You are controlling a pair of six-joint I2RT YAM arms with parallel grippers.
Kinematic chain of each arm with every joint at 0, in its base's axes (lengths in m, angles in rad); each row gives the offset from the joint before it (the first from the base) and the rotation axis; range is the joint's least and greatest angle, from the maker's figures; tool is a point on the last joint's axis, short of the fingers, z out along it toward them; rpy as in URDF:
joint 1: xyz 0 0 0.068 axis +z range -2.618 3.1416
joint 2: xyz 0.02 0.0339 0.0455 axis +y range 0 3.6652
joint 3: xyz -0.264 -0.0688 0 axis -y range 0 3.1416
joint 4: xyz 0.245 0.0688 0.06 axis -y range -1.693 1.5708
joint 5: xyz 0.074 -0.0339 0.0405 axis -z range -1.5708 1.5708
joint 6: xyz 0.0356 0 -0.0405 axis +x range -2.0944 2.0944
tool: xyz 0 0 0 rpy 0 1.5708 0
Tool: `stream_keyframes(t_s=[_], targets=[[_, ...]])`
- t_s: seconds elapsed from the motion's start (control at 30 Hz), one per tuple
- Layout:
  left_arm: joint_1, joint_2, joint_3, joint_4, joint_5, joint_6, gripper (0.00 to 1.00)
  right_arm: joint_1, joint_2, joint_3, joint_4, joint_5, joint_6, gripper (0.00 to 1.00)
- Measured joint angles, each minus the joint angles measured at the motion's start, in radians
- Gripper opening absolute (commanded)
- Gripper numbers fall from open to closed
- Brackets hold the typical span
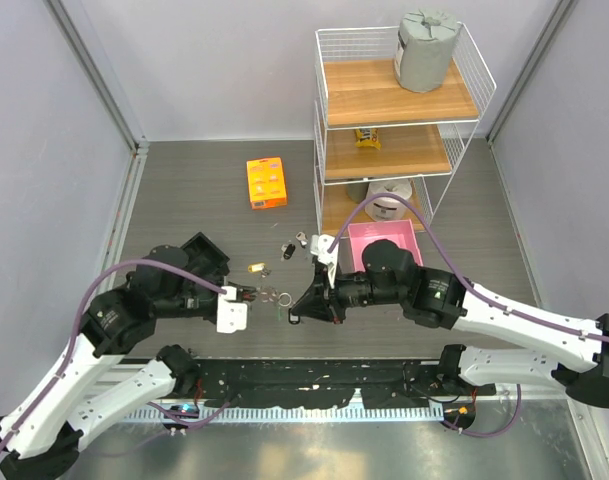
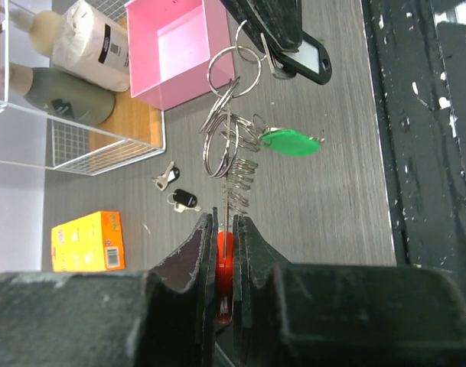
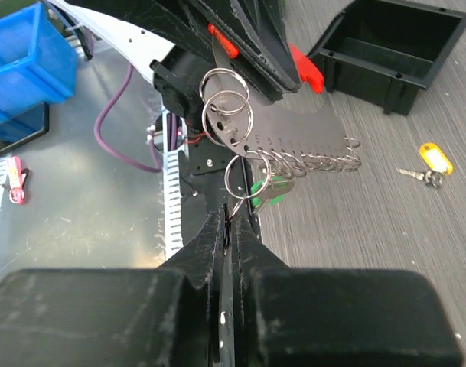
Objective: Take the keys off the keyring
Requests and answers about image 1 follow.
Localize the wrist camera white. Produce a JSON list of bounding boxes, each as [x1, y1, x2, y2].
[[216, 286, 248, 334], [310, 234, 339, 273]]

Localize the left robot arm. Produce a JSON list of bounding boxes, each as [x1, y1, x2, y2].
[[0, 246, 257, 479]]

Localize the orange cardboard box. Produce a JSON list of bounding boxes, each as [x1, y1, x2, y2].
[[246, 157, 288, 210]]

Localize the yellow tag key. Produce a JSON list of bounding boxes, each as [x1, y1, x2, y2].
[[248, 262, 271, 278]]

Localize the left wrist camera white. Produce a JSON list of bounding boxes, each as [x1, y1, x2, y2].
[[216, 286, 248, 334]]

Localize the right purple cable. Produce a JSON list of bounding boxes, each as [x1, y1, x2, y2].
[[328, 194, 609, 439]]

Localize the grey wrapped paper roll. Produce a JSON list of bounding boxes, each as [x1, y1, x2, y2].
[[394, 8, 460, 93]]

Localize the white slotted cable duct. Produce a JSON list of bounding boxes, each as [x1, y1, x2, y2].
[[128, 404, 445, 424]]

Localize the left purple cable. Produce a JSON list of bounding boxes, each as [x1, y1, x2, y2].
[[0, 258, 230, 476]]

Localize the yellow snack packet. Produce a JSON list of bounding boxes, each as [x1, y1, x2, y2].
[[354, 128, 381, 150]]

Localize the black plastic bin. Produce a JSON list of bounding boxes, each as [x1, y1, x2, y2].
[[181, 232, 230, 279]]

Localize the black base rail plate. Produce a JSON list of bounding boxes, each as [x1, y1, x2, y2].
[[183, 359, 496, 410]]

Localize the pink open box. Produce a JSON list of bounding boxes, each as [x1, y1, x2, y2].
[[348, 220, 423, 271]]

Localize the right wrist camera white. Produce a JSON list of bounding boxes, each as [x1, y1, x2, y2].
[[310, 234, 339, 273]]

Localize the grey can on shelf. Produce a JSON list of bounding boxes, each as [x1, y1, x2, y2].
[[346, 181, 369, 204]]

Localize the purple cable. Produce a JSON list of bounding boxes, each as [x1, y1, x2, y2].
[[0, 258, 230, 476], [328, 194, 609, 439]]

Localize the metal keyring holder red grip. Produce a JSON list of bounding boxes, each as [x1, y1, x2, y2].
[[251, 286, 293, 308]]

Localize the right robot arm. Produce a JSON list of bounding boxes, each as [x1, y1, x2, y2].
[[290, 235, 609, 409]]

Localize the white paper roll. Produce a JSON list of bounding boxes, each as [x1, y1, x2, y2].
[[364, 179, 413, 221]]

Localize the white wire shelf rack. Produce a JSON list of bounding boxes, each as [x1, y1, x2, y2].
[[314, 25, 496, 234]]

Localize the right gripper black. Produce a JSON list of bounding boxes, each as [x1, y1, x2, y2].
[[293, 260, 406, 324]]

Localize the black tag key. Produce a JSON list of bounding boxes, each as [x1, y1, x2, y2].
[[281, 242, 296, 261]]

